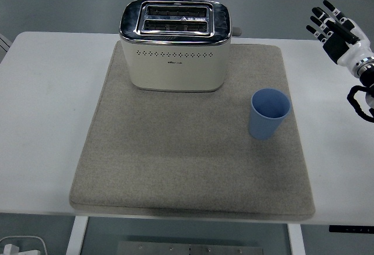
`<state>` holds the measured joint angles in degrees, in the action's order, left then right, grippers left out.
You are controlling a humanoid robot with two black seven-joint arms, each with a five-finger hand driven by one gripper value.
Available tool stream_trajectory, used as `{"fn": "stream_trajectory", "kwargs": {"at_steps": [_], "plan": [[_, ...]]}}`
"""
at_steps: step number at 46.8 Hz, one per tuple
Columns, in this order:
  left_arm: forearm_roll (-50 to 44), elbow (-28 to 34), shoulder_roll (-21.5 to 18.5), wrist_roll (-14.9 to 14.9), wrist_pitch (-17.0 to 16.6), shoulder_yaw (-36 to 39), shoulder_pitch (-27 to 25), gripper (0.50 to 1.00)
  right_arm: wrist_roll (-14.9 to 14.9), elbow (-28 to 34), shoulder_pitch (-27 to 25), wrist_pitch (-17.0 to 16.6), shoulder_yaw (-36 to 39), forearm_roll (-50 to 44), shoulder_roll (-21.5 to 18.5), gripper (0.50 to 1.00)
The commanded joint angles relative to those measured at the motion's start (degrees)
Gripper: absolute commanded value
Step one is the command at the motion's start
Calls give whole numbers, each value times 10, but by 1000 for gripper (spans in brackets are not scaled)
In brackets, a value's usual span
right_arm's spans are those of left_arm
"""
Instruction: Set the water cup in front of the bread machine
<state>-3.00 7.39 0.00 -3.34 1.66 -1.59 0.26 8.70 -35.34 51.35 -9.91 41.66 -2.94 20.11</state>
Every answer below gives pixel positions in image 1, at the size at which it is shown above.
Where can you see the beige felt table mat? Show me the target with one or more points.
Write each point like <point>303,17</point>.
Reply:
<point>181,155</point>

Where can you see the black table control panel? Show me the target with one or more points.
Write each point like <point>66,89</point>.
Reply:
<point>350,229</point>

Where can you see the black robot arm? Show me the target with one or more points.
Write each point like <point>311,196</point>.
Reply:
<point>367,75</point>

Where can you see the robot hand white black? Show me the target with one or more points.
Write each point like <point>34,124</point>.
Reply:
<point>336,47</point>

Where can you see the white power adapter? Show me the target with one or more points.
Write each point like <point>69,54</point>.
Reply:
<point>10,249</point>

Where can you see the white rounded tray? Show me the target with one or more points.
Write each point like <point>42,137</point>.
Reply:
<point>39,244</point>

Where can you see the blue ribbed plastic cup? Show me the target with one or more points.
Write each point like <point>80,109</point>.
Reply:
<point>261,126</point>

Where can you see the white table leg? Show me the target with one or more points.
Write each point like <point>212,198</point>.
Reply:
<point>76,236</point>
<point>296,239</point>

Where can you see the cream and chrome toaster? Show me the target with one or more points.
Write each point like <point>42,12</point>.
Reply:
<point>175,68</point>

